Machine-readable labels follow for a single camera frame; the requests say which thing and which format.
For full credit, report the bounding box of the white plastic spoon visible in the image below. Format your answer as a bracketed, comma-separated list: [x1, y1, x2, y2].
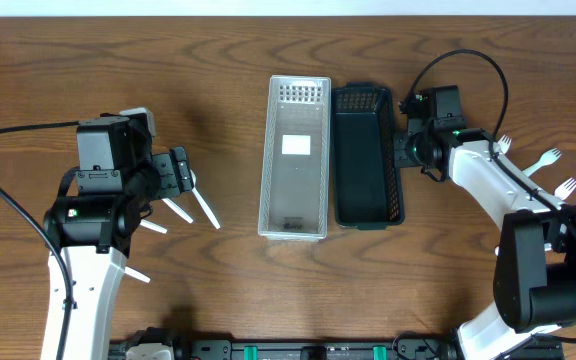
[140, 219, 168, 234]
[190, 171, 221, 230]
[162, 198, 194, 224]
[124, 266, 151, 284]

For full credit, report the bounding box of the dark green plastic basket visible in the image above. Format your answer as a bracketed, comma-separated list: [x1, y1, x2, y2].
[331, 83, 405, 231]

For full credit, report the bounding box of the white plastic fork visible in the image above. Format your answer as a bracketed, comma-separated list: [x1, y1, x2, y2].
[554, 178, 576, 201]
[498, 135, 512, 154]
[523, 148, 562, 177]

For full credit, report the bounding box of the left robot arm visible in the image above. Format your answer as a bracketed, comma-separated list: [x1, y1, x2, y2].
[41, 108, 194, 359]

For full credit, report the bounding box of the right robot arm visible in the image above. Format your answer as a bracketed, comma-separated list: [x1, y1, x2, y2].
[394, 129, 576, 359]

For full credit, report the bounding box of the clear white plastic basket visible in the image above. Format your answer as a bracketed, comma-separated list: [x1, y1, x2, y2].
[258, 75, 331, 242]

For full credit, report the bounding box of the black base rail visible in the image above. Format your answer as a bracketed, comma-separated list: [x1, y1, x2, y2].
[107, 327, 567, 360]

